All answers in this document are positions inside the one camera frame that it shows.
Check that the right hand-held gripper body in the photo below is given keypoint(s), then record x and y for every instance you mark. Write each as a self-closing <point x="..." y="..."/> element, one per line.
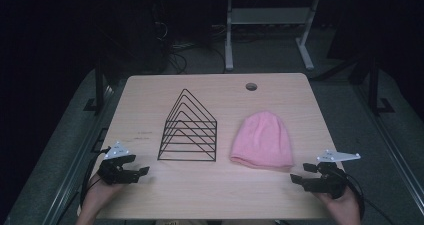
<point x="328" y="183"/>

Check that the person's left hand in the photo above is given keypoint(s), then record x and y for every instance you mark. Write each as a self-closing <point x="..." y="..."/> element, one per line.
<point x="100" y="193"/>

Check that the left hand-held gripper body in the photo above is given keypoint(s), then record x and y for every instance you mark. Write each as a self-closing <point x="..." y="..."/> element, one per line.
<point x="113" y="173"/>

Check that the pink knitted beanie hat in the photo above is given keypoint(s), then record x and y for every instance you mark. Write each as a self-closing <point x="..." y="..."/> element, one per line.
<point x="263" y="141"/>

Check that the black metal stand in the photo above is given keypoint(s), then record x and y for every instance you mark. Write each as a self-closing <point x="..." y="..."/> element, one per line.
<point x="99" y="85"/>
<point x="374" y="85"/>

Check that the person's right hand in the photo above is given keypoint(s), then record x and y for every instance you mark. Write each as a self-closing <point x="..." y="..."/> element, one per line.
<point x="338" y="206"/>

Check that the white metal desk frame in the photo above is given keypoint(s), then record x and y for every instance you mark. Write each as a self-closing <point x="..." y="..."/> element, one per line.
<point x="266" y="15"/>

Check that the aluminium frame rail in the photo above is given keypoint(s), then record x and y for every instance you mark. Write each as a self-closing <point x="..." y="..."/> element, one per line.
<point x="393" y="148"/>
<point x="75" y="171"/>

